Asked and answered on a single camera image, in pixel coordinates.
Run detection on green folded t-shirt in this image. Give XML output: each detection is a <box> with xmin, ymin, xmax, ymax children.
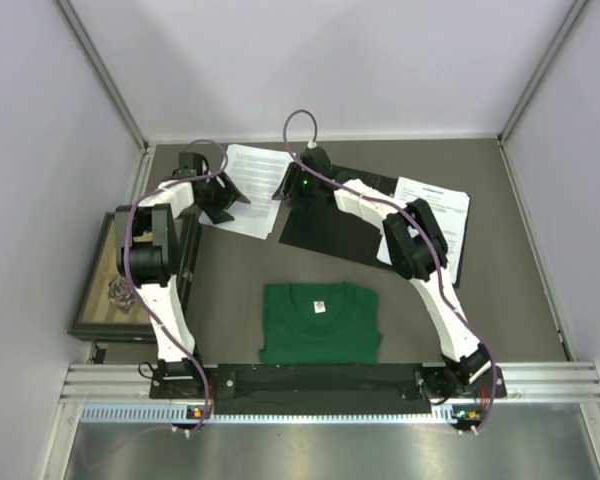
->
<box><xmin>259</xmin><ymin>282</ymin><xmax>383</xmax><ymax>366</ymax></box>

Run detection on white printed paper stack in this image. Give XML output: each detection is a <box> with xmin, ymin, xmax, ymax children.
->
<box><xmin>367</xmin><ymin>177</ymin><xmax>470</xmax><ymax>287</ymax></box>

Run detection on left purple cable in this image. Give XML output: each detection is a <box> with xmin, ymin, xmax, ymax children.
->
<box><xmin>115</xmin><ymin>139</ymin><xmax>230</xmax><ymax>435</ymax></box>

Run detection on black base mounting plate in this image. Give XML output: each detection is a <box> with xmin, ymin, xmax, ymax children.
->
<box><xmin>138</xmin><ymin>363</ymin><xmax>506</xmax><ymax>416</ymax></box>

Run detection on right aluminium corner post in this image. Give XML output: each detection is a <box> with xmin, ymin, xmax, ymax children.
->
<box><xmin>497</xmin><ymin>0</ymin><xmax>590</xmax><ymax>146</ymax></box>

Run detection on black glass-lid display box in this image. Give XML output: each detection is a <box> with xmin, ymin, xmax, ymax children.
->
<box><xmin>68</xmin><ymin>212</ymin><xmax>201</xmax><ymax>343</ymax></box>

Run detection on left aluminium corner post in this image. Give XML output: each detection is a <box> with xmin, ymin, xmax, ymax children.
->
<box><xmin>53</xmin><ymin>0</ymin><xmax>148</xmax><ymax>152</ymax></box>

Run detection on grey slotted cable duct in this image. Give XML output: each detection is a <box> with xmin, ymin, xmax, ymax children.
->
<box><xmin>81</xmin><ymin>403</ymin><xmax>478</xmax><ymax>426</ymax></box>

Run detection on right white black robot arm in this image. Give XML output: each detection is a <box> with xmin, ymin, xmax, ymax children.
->
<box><xmin>273</xmin><ymin>142</ymin><xmax>497</xmax><ymax>396</ymax></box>

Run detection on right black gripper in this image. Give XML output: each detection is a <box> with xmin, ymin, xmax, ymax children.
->
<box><xmin>272</xmin><ymin>164</ymin><xmax>319</xmax><ymax>211</ymax></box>

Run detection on aluminium corner post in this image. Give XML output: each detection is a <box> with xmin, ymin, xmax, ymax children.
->
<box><xmin>53</xmin><ymin>0</ymin><xmax>148</xmax><ymax>152</ymax></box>
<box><xmin>497</xmin><ymin>0</ymin><xmax>590</xmax><ymax>146</ymax></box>

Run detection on aluminium front rail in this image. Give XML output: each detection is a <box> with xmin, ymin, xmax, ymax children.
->
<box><xmin>60</xmin><ymin>362</ymin><xmax>600</xmax><ymax>403</ymax></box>

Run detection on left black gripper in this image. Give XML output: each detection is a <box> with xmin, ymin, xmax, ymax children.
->
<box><xmin>197</xmin><ymin>169</ymin><xmax>249</xmax><ymax>224</ymax></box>

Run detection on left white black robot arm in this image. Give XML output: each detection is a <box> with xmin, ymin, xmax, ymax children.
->
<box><xmin>114</xmin><ymin>152</ymin><xmax>250</xmax><ymax>397</ymax></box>

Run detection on white paper sheets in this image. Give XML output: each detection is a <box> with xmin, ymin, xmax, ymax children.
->
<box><xmin>216</xmin><ymin>144</ymin><xmax>291</xmax><ymax>240</ymax></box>

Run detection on white folder black inside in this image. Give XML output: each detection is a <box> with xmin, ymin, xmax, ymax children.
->
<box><xmin>280</xmin><ymin>166</ymin><xmax>470</xmax><ymax>287</ymax></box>

